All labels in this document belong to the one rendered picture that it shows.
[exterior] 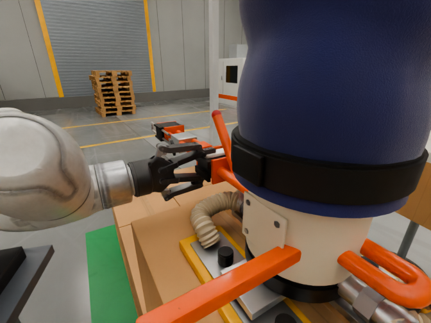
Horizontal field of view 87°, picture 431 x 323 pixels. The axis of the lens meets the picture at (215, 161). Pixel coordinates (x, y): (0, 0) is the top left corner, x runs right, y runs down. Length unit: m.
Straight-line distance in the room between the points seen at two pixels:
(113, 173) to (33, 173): 0.21
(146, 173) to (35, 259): 0.76
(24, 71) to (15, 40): 0.90
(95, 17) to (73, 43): 1.21
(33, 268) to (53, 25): 9.43
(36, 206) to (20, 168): 0.05
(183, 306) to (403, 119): 0.25
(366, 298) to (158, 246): 0.36
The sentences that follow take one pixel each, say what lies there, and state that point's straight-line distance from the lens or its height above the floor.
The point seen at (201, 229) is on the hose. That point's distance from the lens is 0.45.
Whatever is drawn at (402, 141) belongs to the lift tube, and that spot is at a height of 1.36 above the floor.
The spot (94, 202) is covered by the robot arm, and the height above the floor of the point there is 1.20.
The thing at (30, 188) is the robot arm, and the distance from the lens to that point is 0.28.
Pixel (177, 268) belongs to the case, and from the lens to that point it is 0.47.
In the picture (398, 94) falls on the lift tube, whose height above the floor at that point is 1.40.
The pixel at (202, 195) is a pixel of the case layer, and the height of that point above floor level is 0.54.
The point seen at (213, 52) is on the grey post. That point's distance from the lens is 4.16.
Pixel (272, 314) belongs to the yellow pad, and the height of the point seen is 1.10.
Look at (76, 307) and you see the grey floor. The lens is 1.94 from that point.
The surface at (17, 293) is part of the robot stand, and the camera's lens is 1.06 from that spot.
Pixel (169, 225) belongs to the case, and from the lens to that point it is 0.56.
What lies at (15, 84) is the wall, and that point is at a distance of 10.31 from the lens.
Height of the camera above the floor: 1.42
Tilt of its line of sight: 23 degrees down
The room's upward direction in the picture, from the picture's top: straight up
